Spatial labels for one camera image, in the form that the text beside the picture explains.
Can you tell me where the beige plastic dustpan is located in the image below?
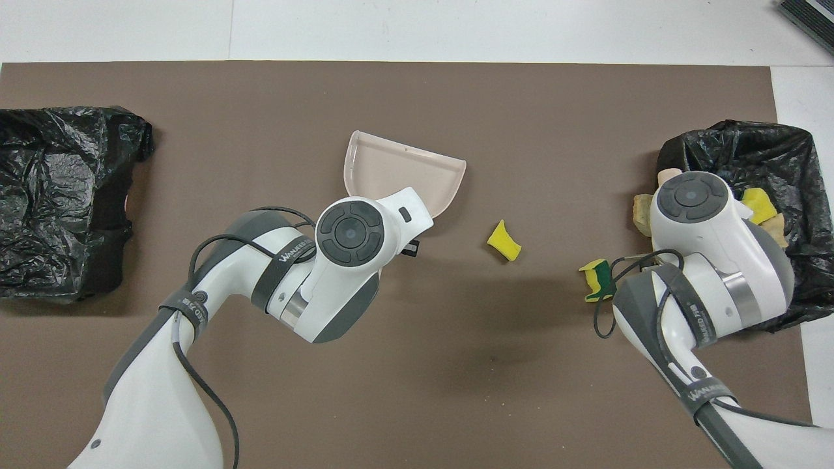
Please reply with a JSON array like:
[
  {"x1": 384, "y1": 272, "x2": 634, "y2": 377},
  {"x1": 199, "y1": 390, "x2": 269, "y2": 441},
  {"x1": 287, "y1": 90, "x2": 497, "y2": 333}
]
[{"x1": 343, "y1": 130, "x2": 468, "y2": 220}]

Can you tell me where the large yellow sponge piece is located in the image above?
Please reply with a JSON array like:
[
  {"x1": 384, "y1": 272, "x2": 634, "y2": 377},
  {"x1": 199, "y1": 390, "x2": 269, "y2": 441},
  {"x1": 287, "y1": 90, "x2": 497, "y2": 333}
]
[{"x1": 743, "y1": 188, "x2": 778, "y2": 226}]

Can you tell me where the pale angular sponge chunk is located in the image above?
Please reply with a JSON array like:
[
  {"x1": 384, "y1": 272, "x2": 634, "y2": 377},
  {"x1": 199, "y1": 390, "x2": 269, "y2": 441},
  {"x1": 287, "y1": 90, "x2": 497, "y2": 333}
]
[{"x1": 766, "y1": 215, "x2": 790, "y2": 249}]

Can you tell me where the black bag lined bin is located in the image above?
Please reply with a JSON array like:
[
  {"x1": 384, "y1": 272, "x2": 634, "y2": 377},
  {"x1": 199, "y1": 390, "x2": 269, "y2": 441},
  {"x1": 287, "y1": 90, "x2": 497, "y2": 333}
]
[
  {"x1": 0, "y1": 106, "x2": 155, "y2": 304},
  {"x1": 656, "y1": 119, "x2": 834, "y2": 333}
]

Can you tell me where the small yellow sponge piece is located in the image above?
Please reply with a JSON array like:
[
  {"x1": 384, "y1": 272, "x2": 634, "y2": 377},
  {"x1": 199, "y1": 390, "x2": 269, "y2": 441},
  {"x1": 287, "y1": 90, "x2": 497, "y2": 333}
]
[{"x1": 487, "y1": 220, "x2": 523, "y2": 263}]

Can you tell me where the brown table mat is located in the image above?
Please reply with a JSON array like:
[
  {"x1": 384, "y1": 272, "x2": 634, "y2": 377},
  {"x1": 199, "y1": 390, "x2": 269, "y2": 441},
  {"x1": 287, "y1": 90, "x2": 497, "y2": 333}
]
[{"x1": 0, "y1": 62, "x2": 816, "y2": 469}]

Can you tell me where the yellow green sponge piece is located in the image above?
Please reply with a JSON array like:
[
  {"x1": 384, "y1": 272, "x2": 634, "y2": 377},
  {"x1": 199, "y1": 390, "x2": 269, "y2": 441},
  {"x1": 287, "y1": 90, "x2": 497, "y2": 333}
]
[{"x1": 579, "y1": 259, "x2": 618, "y2": 303}]

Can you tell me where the pale tan sponge chunk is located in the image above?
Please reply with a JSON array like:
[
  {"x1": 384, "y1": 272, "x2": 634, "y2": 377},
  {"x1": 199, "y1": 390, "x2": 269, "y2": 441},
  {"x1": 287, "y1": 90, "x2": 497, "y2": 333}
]
[{"x1": 632, "y1": 193, "x2": 655, "y2": 236}]

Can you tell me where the dark ribbed device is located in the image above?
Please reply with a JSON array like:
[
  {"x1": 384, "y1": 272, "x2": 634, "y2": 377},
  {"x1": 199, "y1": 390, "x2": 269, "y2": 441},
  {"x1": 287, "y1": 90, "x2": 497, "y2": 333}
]
[{"x1": 775, "y1": 0, "x2": 834, "y2": 56}]

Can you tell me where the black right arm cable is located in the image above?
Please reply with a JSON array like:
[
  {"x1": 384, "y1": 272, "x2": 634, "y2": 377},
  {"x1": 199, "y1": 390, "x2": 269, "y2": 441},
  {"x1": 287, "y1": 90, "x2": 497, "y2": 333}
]
[{"x1": 592, "y1": 249, "x2": 816, "y2": 429}]

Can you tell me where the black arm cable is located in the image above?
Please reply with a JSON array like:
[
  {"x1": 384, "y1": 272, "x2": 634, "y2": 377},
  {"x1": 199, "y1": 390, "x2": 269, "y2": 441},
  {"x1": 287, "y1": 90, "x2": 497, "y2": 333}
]
[
  {"x1": 171, "y1": 206, "x2": 318, "y2": 469},
  {"x1": 592, "y1": 249, "x2": 816, "y2": 429}
]

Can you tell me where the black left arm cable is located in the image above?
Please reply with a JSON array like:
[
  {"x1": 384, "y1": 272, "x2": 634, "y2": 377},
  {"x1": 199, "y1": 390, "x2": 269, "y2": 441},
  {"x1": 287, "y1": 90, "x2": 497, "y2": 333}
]
[{"x1": 171, "y1": 206, "x2": 318, "y2": 469}]

